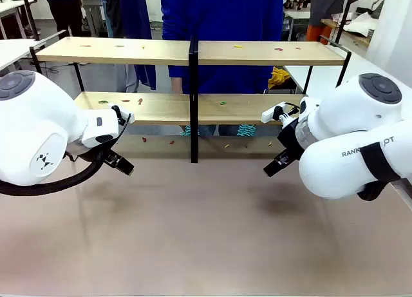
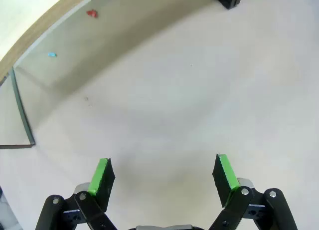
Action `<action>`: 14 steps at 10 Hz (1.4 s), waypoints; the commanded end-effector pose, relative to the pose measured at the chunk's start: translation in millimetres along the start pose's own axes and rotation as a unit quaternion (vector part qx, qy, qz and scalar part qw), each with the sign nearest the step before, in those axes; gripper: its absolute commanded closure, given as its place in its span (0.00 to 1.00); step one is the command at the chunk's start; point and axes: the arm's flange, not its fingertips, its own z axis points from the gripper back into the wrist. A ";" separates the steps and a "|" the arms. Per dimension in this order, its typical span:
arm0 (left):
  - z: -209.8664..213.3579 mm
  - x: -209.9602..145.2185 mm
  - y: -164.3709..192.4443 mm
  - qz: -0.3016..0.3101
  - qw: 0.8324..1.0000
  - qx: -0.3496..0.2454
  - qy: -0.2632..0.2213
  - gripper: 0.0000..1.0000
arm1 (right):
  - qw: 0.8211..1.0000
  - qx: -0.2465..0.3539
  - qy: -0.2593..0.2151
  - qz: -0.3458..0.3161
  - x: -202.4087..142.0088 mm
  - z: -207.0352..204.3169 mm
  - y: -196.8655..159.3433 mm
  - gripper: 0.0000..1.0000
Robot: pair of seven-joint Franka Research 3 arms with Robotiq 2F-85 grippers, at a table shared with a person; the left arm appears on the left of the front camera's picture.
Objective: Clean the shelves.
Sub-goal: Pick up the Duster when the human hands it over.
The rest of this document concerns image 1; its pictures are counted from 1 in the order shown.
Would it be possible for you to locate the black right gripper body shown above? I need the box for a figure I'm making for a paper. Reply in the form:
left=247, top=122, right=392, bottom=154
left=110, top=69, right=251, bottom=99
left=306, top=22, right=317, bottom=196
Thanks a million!
left=276, top=117, right=305, bottom=160

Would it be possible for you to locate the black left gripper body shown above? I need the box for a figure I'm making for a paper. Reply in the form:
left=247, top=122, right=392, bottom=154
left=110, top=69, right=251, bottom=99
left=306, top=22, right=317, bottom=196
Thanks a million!
left=102, top=148, right=124, bottom=167

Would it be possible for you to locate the teal ribbed cleaning glove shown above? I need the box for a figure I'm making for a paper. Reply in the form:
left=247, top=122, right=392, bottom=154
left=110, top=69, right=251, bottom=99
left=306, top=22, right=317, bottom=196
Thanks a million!
left=179, top=124, right=200, bottom=137
left=237, top=123, right=258, bottom=137

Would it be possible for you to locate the yellow cloth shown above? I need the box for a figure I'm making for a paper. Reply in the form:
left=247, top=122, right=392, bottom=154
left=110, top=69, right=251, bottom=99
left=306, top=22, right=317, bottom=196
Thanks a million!
left=268, top=67, right=292, bottom=90

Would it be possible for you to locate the large white side table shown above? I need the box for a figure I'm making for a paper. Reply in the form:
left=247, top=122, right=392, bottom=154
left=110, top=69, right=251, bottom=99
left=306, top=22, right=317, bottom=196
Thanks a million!
left=283, top=50, right=370, bottom=98

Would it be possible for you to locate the orange garment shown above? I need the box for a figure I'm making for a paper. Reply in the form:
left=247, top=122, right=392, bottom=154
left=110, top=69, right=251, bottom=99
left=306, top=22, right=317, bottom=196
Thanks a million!
left=305, top=24, right=323, bottom=42

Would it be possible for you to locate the wooden background table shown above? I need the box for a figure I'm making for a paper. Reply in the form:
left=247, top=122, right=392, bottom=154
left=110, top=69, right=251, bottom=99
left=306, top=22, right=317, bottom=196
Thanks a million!
left=321, top=17, right=374, bottom=48

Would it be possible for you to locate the person in blue sweater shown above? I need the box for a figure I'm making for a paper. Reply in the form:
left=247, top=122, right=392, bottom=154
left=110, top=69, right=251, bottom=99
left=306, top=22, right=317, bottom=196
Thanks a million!
left=160, top=0, right=285, bottom=138

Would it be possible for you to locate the white crumpled cloth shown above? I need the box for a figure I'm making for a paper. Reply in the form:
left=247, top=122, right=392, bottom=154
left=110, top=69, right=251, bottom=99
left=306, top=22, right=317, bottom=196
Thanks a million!
left=343, top=11, right=378, bottom=37

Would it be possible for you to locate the black coat rack pole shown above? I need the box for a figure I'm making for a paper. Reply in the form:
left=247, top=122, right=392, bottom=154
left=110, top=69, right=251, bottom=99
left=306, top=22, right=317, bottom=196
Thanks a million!
left=334, top=0, right=355, bottom=44

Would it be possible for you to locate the grey hanging garment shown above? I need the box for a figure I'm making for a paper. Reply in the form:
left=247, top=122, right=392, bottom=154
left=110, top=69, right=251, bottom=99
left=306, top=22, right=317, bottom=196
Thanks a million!
left=308, top=0, right=364, bottom=28

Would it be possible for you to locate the background person in dark clothes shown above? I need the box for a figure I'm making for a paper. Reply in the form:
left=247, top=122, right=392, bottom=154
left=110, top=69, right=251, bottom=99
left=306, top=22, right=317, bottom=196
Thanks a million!
left=41, top=0, right=85, bottom=37

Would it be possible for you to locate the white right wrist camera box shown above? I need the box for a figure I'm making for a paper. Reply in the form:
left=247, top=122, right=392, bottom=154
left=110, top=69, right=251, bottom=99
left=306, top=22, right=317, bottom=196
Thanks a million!
left=261, top=104, right=288, bottom=124

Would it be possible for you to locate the black sleeved cable bundle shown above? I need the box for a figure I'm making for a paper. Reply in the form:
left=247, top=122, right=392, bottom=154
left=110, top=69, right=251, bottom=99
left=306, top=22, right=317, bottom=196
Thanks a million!
left=0, top=139, right=114, bottom=196

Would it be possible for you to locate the black velcro strap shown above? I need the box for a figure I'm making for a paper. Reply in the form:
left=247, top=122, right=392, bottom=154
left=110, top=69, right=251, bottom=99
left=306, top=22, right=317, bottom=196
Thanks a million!
left=359, top=142, right=404, bottom=184

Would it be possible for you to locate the wooden two-tier shelf black frame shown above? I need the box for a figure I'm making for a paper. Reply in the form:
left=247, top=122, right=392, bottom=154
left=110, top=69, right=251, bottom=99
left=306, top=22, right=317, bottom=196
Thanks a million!
left=29, top=29, right=352, bottom=164

